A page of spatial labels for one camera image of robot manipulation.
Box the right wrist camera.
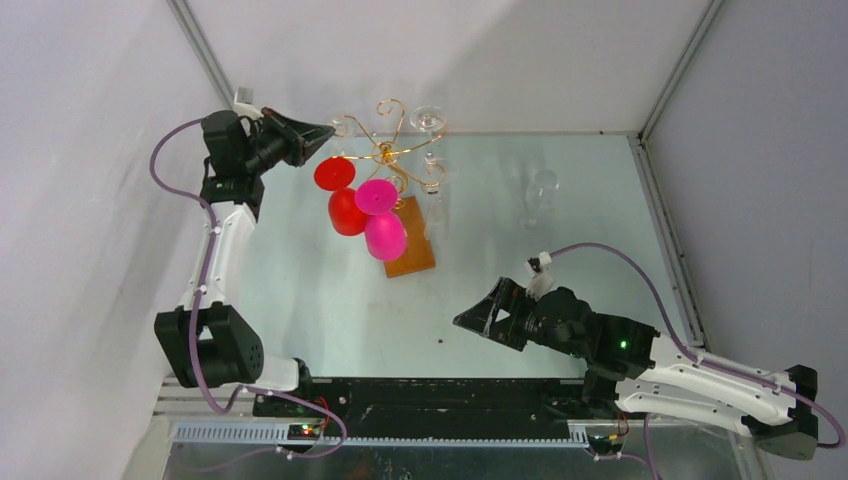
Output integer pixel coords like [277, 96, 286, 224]
[525, 251, 554, 300]

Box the pink wine glass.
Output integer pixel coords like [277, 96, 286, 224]
[355, 179, 407, 262]

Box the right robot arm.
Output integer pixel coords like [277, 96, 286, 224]
[453, 277, 818, 461]

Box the red wine glass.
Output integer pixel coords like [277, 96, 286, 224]
[313, 156, 367, 236]

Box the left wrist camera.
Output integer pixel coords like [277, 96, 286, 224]
[233, 87, 262, 120]

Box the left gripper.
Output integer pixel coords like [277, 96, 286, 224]
[242, 108, 335, 175]

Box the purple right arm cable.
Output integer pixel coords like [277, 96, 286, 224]
[549, 242, 847, 480]

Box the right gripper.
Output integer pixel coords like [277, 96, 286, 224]
[453, 277, 585, 359]

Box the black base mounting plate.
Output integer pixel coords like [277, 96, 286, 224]
[312, 377, 621, 441]

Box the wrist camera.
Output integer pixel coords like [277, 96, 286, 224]
[233, 87, 262, 120]
[525, 251, 554, 300]

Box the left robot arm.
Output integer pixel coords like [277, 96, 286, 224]
[154, 107, 335, 417]

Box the gold rack wooden base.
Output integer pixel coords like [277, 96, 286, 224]
[331, 98, 446, 280]

